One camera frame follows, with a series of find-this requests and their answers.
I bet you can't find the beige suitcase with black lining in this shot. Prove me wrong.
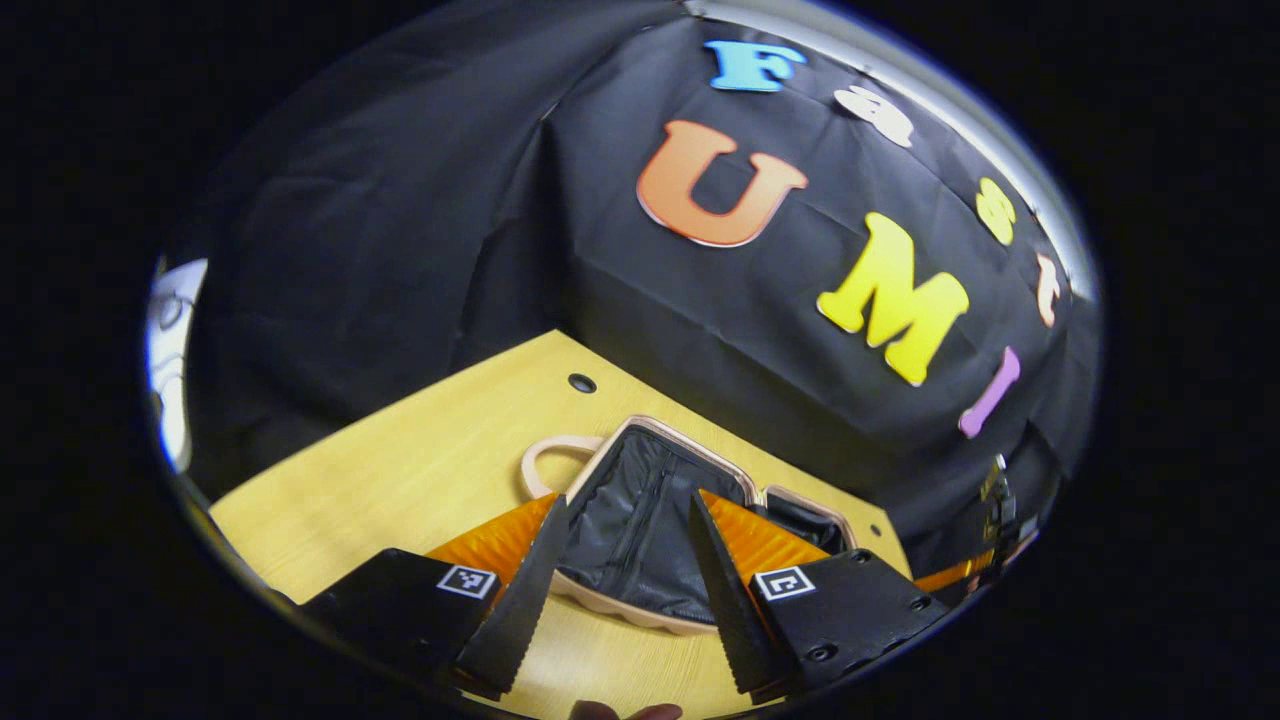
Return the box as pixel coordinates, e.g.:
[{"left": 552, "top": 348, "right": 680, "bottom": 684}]
[{"left": 520, "top": 415, "right": 861, "bottom": 636}]

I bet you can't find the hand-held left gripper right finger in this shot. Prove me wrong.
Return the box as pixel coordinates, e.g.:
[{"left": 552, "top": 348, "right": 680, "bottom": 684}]
[{"left": 688, "top": 490, "right": 951, "bottom": 704}]

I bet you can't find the black backdrop cloth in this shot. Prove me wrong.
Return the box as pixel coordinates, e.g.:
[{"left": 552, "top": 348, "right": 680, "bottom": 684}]
[{"left": 160, "top": 0, "right": 1101, "bottom": 581}]

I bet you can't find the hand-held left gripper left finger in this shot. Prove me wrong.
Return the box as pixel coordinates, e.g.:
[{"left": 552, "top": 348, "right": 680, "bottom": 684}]
[{"left": 300, "top": 493, "right": 571, "bottom": 701}]

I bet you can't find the white printed sheet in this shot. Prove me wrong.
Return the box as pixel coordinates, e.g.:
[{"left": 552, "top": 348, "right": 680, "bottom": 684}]
[{"left": 147, "top": 258, "right": 209, "bottom": 473}]

